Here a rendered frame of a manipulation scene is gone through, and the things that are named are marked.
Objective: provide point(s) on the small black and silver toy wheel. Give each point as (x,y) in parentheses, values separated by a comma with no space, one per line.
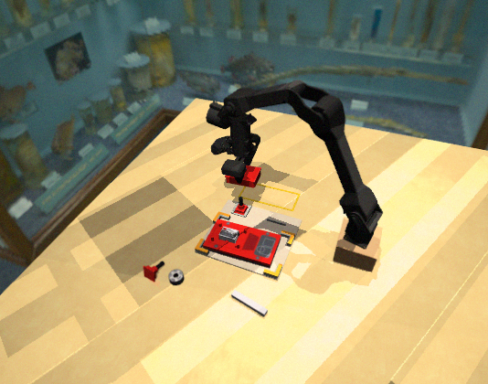
(176,277)

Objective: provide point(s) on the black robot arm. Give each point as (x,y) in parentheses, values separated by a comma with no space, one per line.
(327,120)

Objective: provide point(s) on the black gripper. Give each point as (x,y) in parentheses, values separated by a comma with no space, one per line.
(244,150)

